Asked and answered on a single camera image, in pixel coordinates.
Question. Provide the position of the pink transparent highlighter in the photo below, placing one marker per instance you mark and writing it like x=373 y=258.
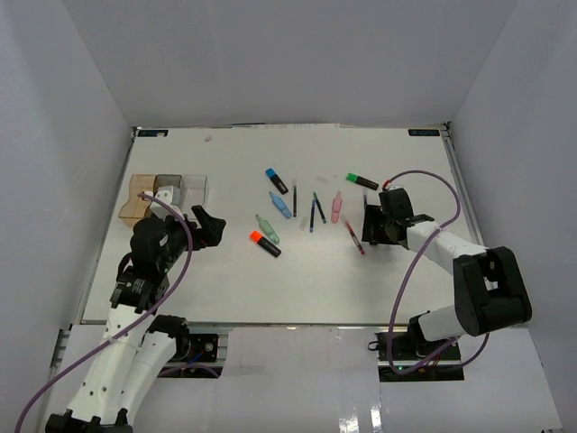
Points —
x=336 y=207

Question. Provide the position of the orange cap black highlighter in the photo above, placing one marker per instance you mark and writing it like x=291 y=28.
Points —
x=265 y=244

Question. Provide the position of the brown transparent container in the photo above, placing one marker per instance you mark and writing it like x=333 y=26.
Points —
x=136 y=208

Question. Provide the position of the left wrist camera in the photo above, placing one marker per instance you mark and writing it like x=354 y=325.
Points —
x=161 y=212

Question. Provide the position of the blue table label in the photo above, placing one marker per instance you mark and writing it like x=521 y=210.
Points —
x=153 y=133
x=423 y=132

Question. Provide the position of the left blue table label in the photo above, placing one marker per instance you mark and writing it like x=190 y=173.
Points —
x=153 y=133

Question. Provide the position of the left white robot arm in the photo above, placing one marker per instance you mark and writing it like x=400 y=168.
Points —
x=138 y=341

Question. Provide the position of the blue cap black highlighter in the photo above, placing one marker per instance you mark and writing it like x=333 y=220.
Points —
x=276 y=181

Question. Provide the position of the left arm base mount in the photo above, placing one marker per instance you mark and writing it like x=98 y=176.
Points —
x=196 y=358

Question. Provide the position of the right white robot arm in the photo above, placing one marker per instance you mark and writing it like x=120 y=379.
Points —
x=489 y=292

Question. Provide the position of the blue transparent highlighter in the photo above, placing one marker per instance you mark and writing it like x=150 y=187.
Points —
x=280 y=205

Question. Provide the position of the right blue table label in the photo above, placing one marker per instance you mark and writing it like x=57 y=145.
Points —
x=423 y=132

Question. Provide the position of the green cap black highlighter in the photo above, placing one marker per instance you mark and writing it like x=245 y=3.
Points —
x=359 y=180

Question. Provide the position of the green transparent highlighter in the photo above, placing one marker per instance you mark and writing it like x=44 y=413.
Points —
x=268 y=230

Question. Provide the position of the blue pen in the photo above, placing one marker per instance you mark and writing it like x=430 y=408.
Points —
x=312 y=216

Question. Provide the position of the black pen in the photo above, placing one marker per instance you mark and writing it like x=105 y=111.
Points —
x=294 y=198

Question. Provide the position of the red pen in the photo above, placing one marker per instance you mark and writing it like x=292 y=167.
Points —
x=354 y=237

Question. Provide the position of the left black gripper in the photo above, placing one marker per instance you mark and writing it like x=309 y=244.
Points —
x=212 y=228

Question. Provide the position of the green pen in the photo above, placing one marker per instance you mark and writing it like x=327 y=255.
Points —
x=319 y=207

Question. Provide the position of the grey transparent container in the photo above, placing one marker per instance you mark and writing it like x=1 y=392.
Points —
x=169 y=185

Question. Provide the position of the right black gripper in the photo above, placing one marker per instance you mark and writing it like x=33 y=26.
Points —
x=373 y=216

